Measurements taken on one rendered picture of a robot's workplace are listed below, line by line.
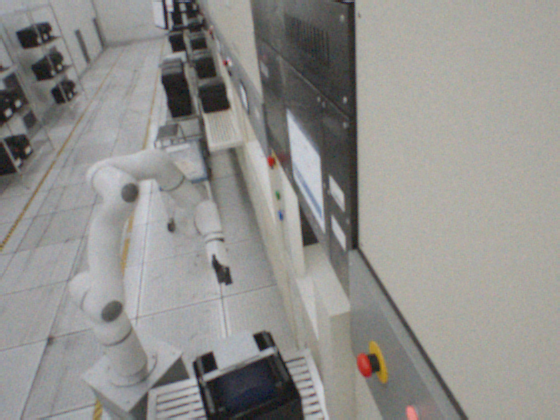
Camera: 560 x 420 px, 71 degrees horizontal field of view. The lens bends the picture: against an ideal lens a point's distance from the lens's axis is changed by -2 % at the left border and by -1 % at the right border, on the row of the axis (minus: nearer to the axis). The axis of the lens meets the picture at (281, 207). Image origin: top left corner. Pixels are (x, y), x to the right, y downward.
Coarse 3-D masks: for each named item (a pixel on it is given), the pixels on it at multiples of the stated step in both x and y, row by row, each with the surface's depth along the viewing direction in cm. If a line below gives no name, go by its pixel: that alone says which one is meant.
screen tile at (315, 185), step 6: (306, 144) 88; (306, 150) 90; (306, 156) 91; (312, 156) 85; (312, 162) 86; (318, 162) 81; (306, 168) 94; (312, 168) 87; (318, 168) 82; (306, 174) 95; (318, 174) 84; (312, 180) 90; (318, 180) 84; (312, 186) 92; (318, 186) 86; (318, 192) 87; (318, 198) 88
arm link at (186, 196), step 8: (184, 176) 141; (184, 184) 140; (192, 184) 146; (168, 192) 139; (176, 192) 139; (184, 192) 141; (192, 192) 144; (176, 200) 143; (184, 200) 143; (192, 200) 145; (200, 200) 149; (176, 208) 152; (184, 208) 146; (192, 208) 147; (176, 216) 151; (184, 216) 149; (176, 224) 154; (184, 224) 154; (192, 224) 158; (184, 232) 156; (192, 232) 158
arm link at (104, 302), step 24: (120, 192) 116; (96, 216) 121; (120, 216) 121; (96, 240) 123; (120, 240) 128; (96, 264) 124; (96, 288) 123; (120, 288) 128; (96, 312) 122; (120, 312) 128
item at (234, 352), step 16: (240, 336) 117; (256, 336) 129; (208, 352) 125; (224, 352) 113; (240, 352) 112; (256, 352) 111; (272, 352) 120; (208, 368) 128; (224, 368) 108; (272, 368) 124; (208, 384) 115; (208, 400) 111; (272, 400) 116; (288, 400) 119; (224, 416) 111; (240, 416) 114; (256, 416) 117
